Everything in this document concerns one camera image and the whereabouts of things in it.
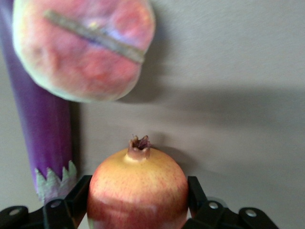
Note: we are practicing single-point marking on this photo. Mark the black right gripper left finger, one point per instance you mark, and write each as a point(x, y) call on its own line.
point(62, 214)

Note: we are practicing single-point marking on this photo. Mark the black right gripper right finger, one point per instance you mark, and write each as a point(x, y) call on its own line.
point(205, 214)

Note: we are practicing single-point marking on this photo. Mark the red yellow pomegranate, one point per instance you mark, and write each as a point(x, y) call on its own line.
point(138, 190)

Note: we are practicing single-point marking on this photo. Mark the long purple eggplant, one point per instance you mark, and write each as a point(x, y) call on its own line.
point(45, 133)

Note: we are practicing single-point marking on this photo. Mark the pink yellow peach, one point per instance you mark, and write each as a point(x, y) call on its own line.
point(81, 52)

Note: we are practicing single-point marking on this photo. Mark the brown table cover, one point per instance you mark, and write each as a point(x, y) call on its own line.
point(238, 71)

